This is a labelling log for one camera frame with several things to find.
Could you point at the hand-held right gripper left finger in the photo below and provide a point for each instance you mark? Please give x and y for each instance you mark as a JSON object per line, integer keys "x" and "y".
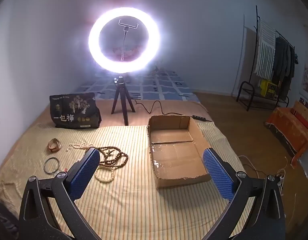
{"x": 85, "y": 172}

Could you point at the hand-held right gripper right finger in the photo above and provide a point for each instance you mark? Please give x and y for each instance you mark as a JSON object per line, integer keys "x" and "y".
{"x": 217, "y": 172}

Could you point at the thin dark bangle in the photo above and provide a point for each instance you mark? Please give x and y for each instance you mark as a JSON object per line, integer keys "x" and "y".
{"x": 44, "y": 165}

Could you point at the cardboard box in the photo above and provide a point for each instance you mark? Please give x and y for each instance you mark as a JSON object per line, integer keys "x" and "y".
{"x": 179, "y": 155}

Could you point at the striped yellow cloth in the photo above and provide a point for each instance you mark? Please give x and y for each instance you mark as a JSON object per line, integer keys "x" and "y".
{"x": 134, "y": 195}

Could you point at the black printed bag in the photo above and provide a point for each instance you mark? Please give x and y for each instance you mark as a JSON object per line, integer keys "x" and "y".
{"x": 74, "y": 112}

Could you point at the orange covered bench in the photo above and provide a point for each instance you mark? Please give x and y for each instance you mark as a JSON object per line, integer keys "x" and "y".
{"x": 284, "y": 122}

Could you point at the black tripod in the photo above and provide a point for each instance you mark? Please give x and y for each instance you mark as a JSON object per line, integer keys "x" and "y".
{"x": 122, "y": 97}

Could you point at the black clothes rack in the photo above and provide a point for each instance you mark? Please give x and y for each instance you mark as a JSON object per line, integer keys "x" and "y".
{"x": 242, "y": 87}

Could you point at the grey cloth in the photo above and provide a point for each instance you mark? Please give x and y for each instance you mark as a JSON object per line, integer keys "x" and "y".
{"x": 306, "y": 162}

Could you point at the yellow box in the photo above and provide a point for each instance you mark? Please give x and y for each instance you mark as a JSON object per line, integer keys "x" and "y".
{"x": 264, "y": 86}

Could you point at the red box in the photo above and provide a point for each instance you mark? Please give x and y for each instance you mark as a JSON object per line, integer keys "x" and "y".
{"x": 300, "y": 118}

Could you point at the blue patterned blanket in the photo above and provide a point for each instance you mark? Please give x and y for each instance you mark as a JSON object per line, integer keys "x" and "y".
{"x": 156, "y": 87}

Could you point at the dark hanging clothes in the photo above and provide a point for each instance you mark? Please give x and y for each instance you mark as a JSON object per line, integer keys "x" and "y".
{"x": 281, "y": 60}

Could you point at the striped white towel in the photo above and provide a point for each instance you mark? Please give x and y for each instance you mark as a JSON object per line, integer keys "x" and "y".
{"x": 265, "y": 47}

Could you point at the phone holder clamp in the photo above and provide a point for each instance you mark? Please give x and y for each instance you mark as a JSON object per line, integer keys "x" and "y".
{"x": 124, "y": 33}

